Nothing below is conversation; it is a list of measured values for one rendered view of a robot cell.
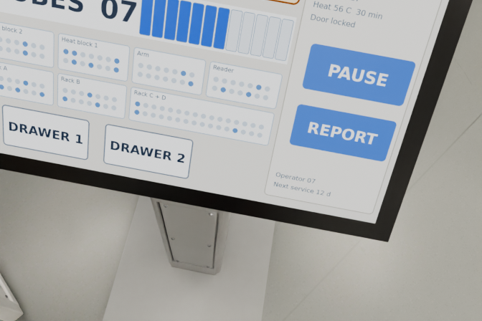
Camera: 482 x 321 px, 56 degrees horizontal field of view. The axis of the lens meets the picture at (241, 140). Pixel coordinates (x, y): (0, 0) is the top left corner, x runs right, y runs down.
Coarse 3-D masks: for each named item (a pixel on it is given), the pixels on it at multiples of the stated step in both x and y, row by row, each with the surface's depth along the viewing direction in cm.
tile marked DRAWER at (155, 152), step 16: (112, 128) 47; (128, 128) 47; (112, 144) 48; (128, 144) 47; (144, 144) 47; (160, 144) 47; (176, 144) 47; (192, 144) 47; (112, 160) 48; (128, 160) 48; (144, 160) 48; (160, 160) 48; (176, 160) 48; (176, 176) 48
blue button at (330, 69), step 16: (320, 48) 42; (336, 48) 42; (320, 64) 43; (336, 64) 43; (352, 64) 42; (368, 64) 42; (384, 64) 42; (400, 64) 42; (416, 64) 42; (304, 80) 43; (320, 80) 43; (336, 80) 43; (352, 80) 43; (368, 80) 43; (384, 80) 43; (400, 80) 43; (352, 96) 44; (368, 96) 43; (384, 96) 43; (400, 96) 43
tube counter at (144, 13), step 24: (120, 0) 42; (144, 0) 42; (168, 0) 42; (192, 0) 41; (120, 24) 43; (144, 24) 43; (168, 24) 42; (192, 24) 42; (216, 24) 42; (240, 24) 42; (264, 24) 42; (288, 24) 42; (216, 48) 43; (240, 48) 43; (264, 48) 43; (288, 48) 42
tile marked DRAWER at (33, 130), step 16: (16, 112) 47; (32, 112) 47; (48, 112) 47; (16, 128) 48; (32, 128) 48; (48, 128) 47; (64, 128) 47; (80, 128) 47; (16, 144) 48; (32, 144) 48; (48, 144) 48; (64, 144) 48; (80, 144) 48
